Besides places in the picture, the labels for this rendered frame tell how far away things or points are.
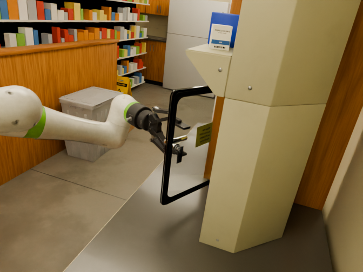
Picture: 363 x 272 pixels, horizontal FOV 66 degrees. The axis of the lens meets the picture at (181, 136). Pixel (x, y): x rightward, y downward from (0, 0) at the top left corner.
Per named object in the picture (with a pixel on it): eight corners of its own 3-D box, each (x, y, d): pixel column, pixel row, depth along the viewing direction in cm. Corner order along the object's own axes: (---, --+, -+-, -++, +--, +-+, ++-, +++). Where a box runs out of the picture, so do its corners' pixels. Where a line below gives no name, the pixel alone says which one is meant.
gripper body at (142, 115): (135, 130, 107) (150, 140, 101) (136, 109, 104) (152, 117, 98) (151, 127, 112) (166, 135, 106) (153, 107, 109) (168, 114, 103)
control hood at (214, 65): (242, 75, 98) (248, 46, 93) (224, 97, 69) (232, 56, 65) (210, 70, 100) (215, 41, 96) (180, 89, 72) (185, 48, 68)
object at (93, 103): (123, 119, 337) (124, 92, 324) (93, 137, 284) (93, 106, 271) (94, 111, 348) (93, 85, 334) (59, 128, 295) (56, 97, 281)
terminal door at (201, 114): (220, 179, 114) (239, 82, 97) (160, 206, 94) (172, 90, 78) (218, 178, 114) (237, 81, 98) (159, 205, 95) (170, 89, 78)
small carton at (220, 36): (226, 48, 79) (230, 25, 77) (228, 51, 74) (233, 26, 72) (208, 46, 79) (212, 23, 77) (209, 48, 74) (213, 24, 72)
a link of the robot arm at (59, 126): (49, 111, 92) (38, 101, 99) (39, 143, 93) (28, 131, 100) (135, 130, 118) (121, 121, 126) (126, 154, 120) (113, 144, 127)
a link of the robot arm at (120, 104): (111, 87, 116) (131, 94, 124) (100, 116, 118) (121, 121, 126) (129, 97, 107) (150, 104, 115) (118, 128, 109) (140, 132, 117)
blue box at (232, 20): (244, 46, 90) (250, 16, 87) (240, 49, 81) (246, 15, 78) (214, 42, 93) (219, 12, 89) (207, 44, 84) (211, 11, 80)
